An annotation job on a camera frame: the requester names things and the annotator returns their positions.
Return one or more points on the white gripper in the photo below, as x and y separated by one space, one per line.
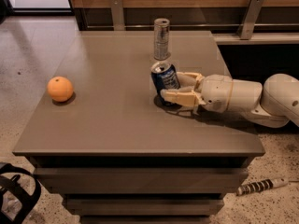
215 91

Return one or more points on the blue pepsi can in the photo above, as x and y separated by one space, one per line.
164 77

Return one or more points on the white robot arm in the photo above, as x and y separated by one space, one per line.
272 104

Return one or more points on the tall silver can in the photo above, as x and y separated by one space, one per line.
161 38

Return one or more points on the grey side shelf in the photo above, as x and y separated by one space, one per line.
258 39

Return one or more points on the grey drawer cabinet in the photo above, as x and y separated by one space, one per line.
118 156

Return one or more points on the orange fruit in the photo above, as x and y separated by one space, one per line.
60 89

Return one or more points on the right metal bracket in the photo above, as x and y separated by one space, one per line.
246 27

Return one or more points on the metal bracket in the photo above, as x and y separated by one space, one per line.
246 27
117 14

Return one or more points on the left metal bracket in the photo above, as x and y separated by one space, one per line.
117 14

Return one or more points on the black strap object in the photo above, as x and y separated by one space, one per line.
9 176

